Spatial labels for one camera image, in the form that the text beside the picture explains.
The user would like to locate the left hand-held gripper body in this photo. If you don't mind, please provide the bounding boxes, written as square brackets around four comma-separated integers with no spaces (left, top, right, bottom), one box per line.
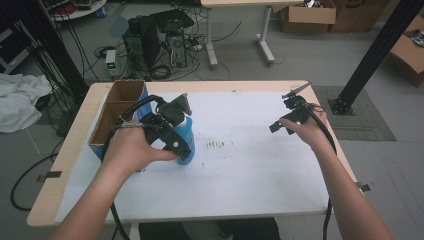
[142,112,194,161]

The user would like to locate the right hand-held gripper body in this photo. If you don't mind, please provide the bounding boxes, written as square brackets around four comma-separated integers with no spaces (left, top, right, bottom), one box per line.
[268,99,324,136]

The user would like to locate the blue bottle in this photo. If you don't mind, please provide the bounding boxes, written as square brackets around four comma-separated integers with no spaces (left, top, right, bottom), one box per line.
[172,114,197,167]

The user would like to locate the person's right hand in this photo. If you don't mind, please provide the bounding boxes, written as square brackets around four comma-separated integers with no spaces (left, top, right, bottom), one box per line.
[279,105,330,152]

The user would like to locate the person's left hand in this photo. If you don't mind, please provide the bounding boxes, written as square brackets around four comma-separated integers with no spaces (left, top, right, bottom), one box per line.
[100,120,182,175]

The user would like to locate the grey front computer tower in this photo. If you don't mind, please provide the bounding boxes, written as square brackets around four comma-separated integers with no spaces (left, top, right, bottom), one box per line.
[156,9,196,70]

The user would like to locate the white leg desk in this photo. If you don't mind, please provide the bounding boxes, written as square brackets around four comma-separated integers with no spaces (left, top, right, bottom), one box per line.
[199,0,306,68]

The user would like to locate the grey floor mat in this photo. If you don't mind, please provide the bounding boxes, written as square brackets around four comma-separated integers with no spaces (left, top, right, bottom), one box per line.
[311,85,398,142]

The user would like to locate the small brown cardboard box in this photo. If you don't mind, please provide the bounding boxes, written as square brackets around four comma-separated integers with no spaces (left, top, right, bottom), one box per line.
[278,0,338,34]

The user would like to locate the black computer tower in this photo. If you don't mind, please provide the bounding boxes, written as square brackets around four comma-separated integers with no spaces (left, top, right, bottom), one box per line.
[121,15,162,74]

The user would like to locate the white power supply unit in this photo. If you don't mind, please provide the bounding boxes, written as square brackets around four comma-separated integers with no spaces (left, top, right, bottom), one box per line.
[105,49,119,77]

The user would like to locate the white table mat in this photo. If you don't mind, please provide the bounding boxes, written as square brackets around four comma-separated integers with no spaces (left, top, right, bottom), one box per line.
[54,91,331,224]

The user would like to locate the black metal stand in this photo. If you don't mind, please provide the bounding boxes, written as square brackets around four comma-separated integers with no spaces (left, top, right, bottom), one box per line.
[327,0,424,116]

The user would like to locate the person's legs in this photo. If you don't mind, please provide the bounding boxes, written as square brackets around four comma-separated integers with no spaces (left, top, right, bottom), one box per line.
[137,217,283,240]

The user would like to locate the large brown cardboard box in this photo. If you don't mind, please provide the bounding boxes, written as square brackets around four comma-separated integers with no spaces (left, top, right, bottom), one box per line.
[329,0,392,34]

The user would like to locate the black tape strip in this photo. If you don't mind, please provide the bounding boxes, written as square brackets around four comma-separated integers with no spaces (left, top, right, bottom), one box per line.
[35,170,63,184]

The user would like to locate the round white table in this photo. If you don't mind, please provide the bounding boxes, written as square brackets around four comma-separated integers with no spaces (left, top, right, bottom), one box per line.
[40,0,108,23]

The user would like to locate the white cloth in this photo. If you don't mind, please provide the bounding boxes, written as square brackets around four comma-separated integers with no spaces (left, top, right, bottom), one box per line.
[0,72,53,134]

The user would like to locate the left hand-held gripper cable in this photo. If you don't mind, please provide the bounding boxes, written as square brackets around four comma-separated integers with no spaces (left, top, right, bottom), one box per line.
[100,94,166,240]

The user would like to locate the hand-held gripper cable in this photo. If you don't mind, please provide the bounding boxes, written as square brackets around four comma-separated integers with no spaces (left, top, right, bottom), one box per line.
[100,94,166,240]
[301,102,338,240]

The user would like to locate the right hand-held gripper cable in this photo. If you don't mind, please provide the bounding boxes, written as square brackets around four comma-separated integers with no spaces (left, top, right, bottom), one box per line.
[301,102,338,240]

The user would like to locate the black stand with cables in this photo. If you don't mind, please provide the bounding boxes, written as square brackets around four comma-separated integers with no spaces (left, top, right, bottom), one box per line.
[0,0,90,103]

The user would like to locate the black floor cable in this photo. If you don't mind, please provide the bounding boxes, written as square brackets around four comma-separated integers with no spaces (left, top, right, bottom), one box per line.
[9,137,67,212]

